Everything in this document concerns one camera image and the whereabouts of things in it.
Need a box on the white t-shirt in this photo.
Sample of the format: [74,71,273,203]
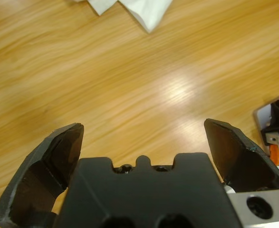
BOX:
[70,0,173,34]

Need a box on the white camera stand mount block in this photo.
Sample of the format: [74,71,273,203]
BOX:
[252,90,279,164]

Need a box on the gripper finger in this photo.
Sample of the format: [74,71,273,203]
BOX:
[0,123,85,228]
[203,118,279,193]

